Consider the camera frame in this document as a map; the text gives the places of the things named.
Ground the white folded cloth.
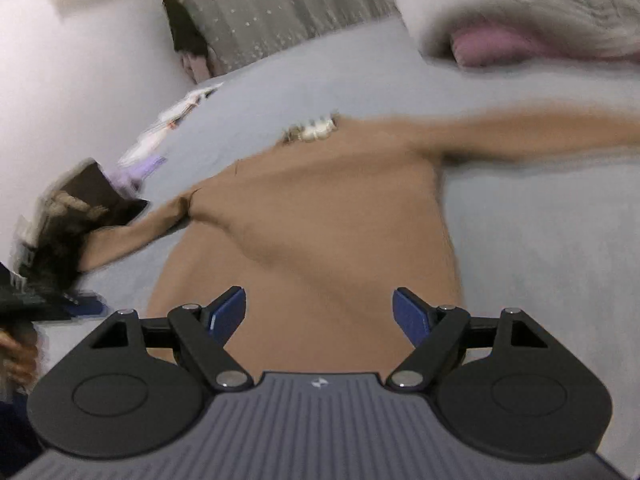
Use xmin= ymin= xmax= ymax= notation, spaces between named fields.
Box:
xmin=117 ymin=82 xmax=223 ymax=168

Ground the grey star curtain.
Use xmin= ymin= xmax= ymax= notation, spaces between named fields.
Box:
xmin=162 ymin=0 xmax=401 ymax=75

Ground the pink hanging garment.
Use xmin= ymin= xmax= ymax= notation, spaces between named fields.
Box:
xmin=180 ymin=46 xmax=218 ymax=85

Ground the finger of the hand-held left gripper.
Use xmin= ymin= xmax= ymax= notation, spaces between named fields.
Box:
xmin=62 ymin=289 xmax=109 ymax=319

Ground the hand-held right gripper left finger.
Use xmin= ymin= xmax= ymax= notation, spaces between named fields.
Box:
xmin=89 ymin=286 xmax=254 ymax=393

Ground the purple cloth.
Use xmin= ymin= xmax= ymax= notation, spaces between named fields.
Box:
xmin=107 ymin=154 xmax=167 ymax=193

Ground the grey duvet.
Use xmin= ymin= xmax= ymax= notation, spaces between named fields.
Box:
xmin=372 ymin=0 xmax=640 ymax=61

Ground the person's left hand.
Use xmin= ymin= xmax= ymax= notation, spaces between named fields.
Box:
xmin=0 ymin=326 xmax=41 ymax=397

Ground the dark brown patterned sweater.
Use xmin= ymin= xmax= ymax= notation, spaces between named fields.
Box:
xmin=12 ymin=159 xmax=151 ymax=292

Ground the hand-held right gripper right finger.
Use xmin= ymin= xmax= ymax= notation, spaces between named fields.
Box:
xmin=385 ymin=286 xmax=551 ymax=392

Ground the dark hanging garment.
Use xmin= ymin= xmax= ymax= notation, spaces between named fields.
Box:
xmin=162 ymin=0 xmax=210 ymax=57

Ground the pink blanket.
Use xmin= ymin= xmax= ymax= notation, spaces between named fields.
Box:
xmin=450 ymin=22 xmax=568 ymax=68

